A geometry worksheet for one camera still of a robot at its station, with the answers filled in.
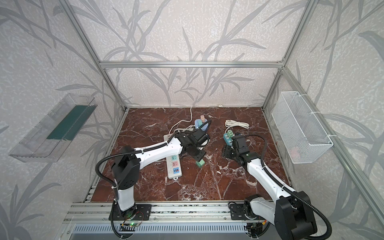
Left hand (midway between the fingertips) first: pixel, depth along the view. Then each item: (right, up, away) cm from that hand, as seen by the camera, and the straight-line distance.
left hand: (202, 150), depth 86 cm
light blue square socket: (-3, +16, +16) cm, 23 cm away
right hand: (+15, +2, +1) cm, 15 cm away
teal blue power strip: (+17, +4, +13) cm, 22 cm away
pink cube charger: (0, +19, +19) cm, 27 cm away
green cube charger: (+18, +9, +10) cm, 23 cm away
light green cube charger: (-1, -9, +3) cm, 9 cm away
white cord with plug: (-9, +12, +19) cm, 24 cm away
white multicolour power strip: (-17, -8, +2) cm, 19 cm away
